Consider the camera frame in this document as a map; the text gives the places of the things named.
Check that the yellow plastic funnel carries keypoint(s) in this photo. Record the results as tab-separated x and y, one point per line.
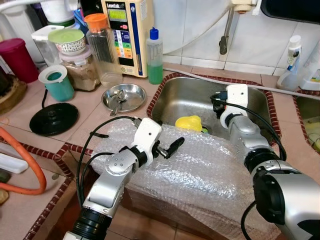
189	124

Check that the small green white brush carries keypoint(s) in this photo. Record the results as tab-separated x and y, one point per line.
204	131

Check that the round steel bowl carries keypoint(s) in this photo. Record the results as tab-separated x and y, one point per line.
135	95

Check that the steel spoon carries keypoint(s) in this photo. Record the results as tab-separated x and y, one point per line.
119	100

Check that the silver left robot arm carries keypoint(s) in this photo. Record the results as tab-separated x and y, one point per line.
107	180

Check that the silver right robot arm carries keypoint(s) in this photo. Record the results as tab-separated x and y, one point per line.
285	195

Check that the clear bubble wrap sheet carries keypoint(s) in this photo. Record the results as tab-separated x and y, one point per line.
200	170

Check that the steel sink basin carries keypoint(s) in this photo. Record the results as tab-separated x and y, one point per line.
185	97
307	112

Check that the green liquid bottle blue cap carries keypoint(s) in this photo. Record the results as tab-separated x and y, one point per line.
155	72

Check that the white detergent bottle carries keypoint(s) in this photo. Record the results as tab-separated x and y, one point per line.
311	70

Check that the clear pitcher orange lid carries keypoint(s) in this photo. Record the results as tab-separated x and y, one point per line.
106	60

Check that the glass jar brown powder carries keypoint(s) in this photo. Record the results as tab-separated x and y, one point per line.
82	77

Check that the black kettle base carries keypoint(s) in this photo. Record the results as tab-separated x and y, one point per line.
53	120

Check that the beige water ionizer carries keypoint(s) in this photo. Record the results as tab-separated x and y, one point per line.
122	45

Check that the teal cup white rim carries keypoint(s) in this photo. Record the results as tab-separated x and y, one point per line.
59	90

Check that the black rounded panel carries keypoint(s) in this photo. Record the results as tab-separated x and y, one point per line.
290	10

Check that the patterned bowl green lid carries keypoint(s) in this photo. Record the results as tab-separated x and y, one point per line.
66	36

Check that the white flat object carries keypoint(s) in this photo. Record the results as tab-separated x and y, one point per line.
11	163

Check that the wicker basket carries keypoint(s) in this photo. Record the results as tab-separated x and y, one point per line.
15	97

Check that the clear container white lid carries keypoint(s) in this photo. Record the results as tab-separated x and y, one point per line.
42	32

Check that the maroon plastic container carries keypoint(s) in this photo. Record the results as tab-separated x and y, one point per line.
19	60

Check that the white water filter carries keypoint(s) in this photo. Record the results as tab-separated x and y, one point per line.
60	11

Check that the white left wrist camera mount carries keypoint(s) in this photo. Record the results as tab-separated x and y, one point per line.
146	137

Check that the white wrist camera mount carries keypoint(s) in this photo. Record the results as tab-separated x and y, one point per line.
237	95
146	137

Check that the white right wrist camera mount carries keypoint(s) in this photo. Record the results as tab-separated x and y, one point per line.
237	95

